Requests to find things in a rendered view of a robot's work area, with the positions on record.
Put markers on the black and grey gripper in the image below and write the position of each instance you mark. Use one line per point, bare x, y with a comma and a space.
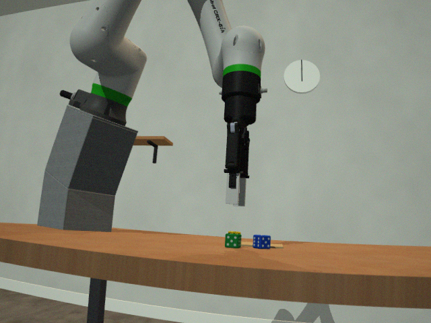
242, 111

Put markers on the blue die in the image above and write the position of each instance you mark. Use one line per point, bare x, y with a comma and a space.
261, 241

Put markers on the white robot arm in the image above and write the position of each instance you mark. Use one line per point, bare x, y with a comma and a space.
235, 55

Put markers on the green die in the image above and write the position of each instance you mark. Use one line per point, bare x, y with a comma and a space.
233, 240

